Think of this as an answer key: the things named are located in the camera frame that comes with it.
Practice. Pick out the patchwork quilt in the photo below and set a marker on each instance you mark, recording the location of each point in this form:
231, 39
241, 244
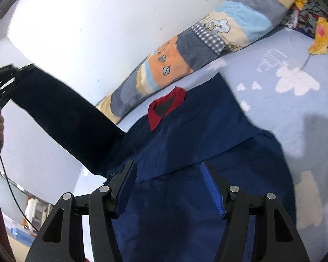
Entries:
196, 43

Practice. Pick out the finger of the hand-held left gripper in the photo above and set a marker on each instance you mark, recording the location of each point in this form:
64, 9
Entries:
9, 80

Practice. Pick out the navy jacket with red collar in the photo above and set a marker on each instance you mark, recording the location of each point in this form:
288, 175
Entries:
180, 142

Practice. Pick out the light blue cloud bedsheet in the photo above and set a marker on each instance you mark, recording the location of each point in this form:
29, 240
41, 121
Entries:
284, 120

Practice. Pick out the white storage box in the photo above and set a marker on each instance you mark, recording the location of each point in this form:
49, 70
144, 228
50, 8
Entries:
30, 218

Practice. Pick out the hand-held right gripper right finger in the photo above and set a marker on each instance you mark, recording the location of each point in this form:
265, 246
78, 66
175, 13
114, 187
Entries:
213, 192

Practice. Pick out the dark printed cloth with yellow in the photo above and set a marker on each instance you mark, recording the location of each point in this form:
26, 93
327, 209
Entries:
321, 32

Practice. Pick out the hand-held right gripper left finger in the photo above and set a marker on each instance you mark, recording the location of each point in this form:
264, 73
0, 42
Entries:
125, 187

